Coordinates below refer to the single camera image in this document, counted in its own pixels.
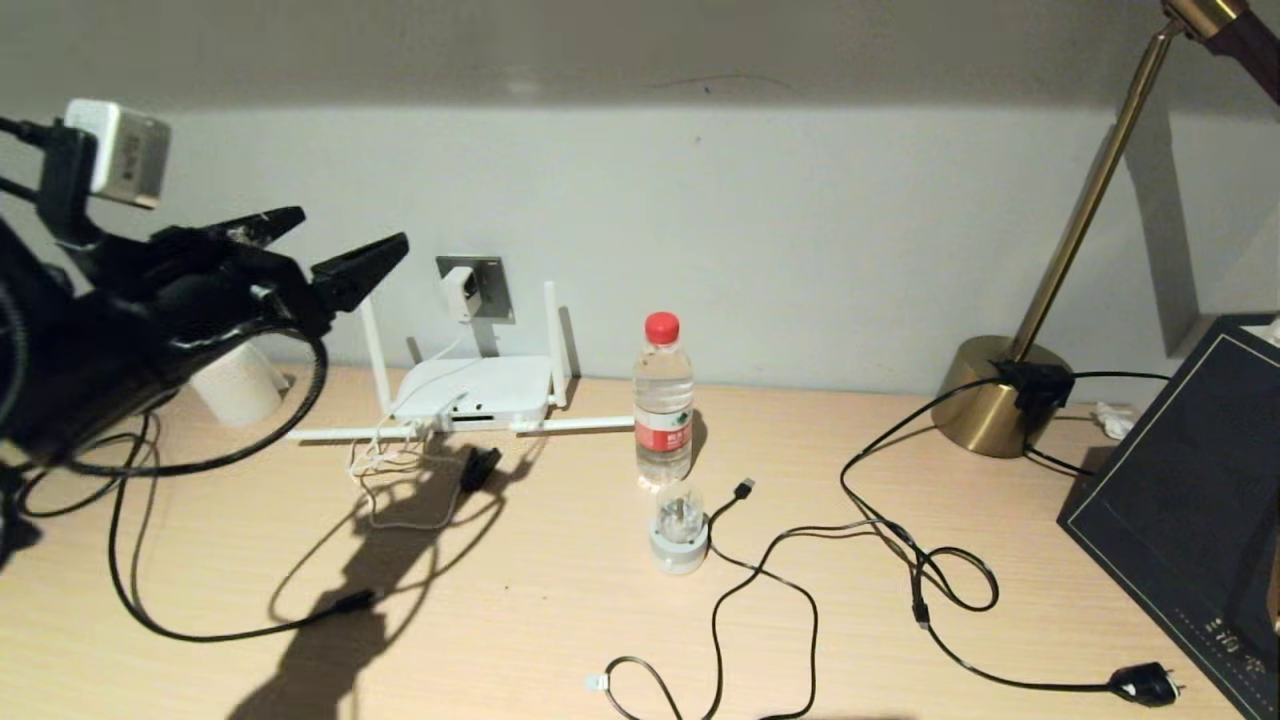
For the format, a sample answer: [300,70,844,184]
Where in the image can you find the black ethernet cable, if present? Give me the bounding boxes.
[22,405,379,643]

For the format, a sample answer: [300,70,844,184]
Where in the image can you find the small black plastic clip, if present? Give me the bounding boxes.
[460,447,503,493]

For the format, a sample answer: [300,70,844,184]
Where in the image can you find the black lamp power cord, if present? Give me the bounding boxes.
[840,373,1188,709]

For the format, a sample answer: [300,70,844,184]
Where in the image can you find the black USB cable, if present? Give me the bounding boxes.
[705,478,823,720]

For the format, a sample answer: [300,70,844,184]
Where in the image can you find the white crumpled wrapper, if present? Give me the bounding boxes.
[1093,400,1138,441]

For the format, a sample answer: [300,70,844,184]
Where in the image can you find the black inline lamp switch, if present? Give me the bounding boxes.
[993,360,1077,413]

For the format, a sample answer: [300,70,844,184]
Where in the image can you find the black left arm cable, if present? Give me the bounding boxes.
[0,115,101,251]

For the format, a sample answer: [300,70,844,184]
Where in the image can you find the black braided cable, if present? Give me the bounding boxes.
[40,325,331,479]

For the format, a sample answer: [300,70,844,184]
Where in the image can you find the white adapter cable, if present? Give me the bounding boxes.
[345,320,477,531]

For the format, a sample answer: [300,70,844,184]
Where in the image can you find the black box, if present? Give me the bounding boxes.
[1058,313,1280,720]

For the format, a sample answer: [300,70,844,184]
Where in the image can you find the clear water bottle red cap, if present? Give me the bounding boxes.
[632,311,696,488]

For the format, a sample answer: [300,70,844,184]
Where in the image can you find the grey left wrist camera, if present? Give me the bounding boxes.
[65,98,172,210]

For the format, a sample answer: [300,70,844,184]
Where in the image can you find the grey wall power socket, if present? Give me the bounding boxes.
[437,256,516,324]

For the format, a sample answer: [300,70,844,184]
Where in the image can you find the brass desk lamp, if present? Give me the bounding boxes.
[932,0,1280,459]

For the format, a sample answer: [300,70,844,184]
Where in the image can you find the white toilet paper roll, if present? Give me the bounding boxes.
[190,345,291,429]

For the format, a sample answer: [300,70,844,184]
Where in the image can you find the white wifi router with antennas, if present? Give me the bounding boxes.
[285,282,637,443]

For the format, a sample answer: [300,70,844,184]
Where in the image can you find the thin black lamp cord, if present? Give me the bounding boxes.
[1024,370,1173,479]

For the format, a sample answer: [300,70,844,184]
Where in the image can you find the black cable with white tip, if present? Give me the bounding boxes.
[585,520,933,720]

